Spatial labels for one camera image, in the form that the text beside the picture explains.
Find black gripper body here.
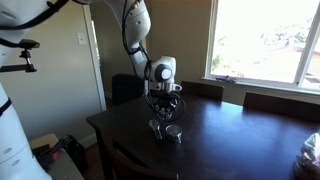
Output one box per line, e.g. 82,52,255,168
149,90,179,121

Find small steel measuring cup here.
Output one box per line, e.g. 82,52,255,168
149,119,162,140

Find large steel measuring cup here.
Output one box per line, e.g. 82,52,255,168
166,125,182,144

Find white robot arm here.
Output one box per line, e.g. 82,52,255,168
0,0,182,180

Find black upholstered chair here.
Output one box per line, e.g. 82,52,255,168
112,74,144,105

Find dark chair far left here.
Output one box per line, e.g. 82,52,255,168
181,81,224,101

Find dark chair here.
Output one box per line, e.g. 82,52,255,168
181,81,224,101
243,92,320,122

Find dark wooden dining table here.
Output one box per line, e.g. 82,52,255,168
87,95,319,180

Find purple item on windowsill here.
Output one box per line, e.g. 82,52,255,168
216,76,236,83

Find rounded wooden chair near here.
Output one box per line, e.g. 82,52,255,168
102,132,179,180

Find dark chair far right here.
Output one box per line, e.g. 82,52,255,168
243,92,320,122

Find black toolbox red latch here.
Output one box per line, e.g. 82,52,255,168
32,135,88,173

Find plastic bag of food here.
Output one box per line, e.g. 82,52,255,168
294,133,320,180

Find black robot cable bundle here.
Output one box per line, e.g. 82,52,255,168
120,0,186,122

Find white light switch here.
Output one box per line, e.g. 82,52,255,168
77,33,87,45

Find black camera on mount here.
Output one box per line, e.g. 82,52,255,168
0,38,40,73

